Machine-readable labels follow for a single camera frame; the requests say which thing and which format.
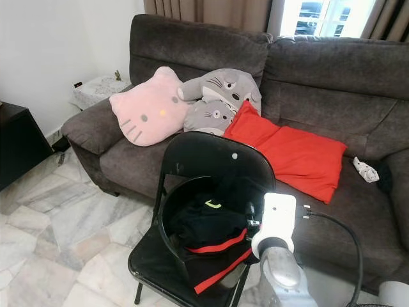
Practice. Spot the black television console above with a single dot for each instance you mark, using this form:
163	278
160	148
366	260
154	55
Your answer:
22	144

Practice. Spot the pink Hello Kitty pillow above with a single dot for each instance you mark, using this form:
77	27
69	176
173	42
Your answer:
150	109

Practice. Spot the black laundry basket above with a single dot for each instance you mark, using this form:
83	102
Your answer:
171	252

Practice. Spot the small grey Totoro cushion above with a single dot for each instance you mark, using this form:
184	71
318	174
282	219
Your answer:
211	116

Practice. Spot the red cushion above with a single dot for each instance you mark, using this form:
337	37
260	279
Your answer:
307	157

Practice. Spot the black garment with neon logo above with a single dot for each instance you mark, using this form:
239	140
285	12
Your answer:
204	222

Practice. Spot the black folding chair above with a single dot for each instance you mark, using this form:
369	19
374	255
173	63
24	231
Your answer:
214	153

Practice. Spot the bright window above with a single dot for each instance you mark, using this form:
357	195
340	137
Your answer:
326	16

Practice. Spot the brown curtain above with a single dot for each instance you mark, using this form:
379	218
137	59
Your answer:
390	18
204	11

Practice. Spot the dark brown fabric sofa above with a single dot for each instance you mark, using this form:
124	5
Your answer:
326	83

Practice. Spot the side table with lace cloth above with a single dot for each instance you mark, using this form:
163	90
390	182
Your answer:
101	91

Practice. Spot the large grey Totoro plush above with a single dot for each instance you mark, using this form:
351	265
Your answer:
230	84

